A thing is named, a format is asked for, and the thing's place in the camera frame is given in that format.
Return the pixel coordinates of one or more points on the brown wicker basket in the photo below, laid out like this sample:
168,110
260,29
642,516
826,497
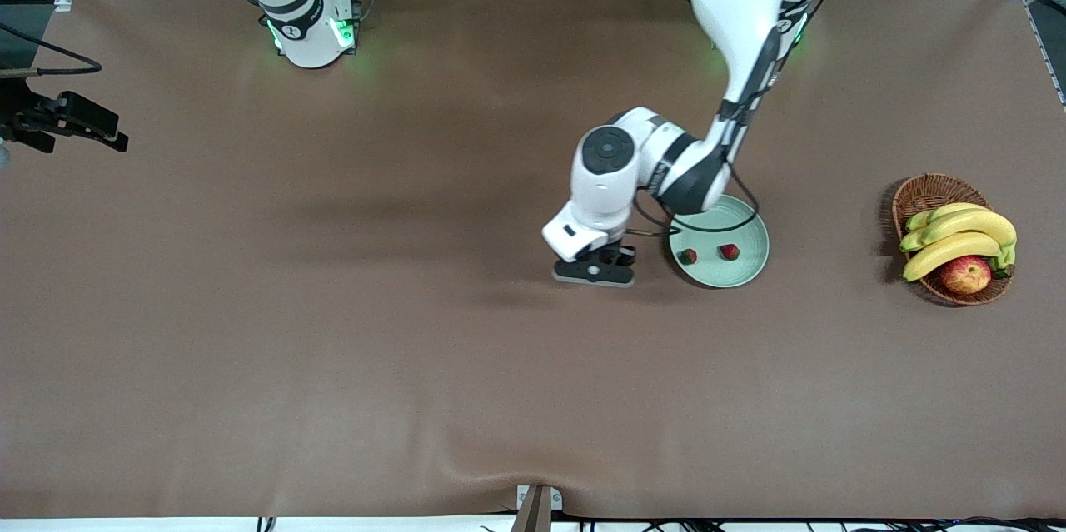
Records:
929,192

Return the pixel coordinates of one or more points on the light green plate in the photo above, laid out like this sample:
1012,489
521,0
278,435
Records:
733,272

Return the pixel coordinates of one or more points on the small greenish yellow banana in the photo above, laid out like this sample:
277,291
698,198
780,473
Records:
945,212

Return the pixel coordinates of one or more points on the red strawberry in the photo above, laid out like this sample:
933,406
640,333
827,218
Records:
687,256
729,251

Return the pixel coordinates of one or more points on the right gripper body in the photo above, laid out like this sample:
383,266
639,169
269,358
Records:
23,121

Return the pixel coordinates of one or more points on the large yellow banana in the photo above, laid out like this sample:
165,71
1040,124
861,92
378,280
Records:
974,224

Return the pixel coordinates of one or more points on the brown table mat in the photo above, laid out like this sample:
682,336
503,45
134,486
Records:
500,399

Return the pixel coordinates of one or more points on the red apple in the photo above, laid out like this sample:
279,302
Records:
966,275

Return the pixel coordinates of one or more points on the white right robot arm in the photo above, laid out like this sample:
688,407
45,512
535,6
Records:
308,41

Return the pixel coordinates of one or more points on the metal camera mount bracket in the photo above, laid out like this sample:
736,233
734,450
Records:
537,509

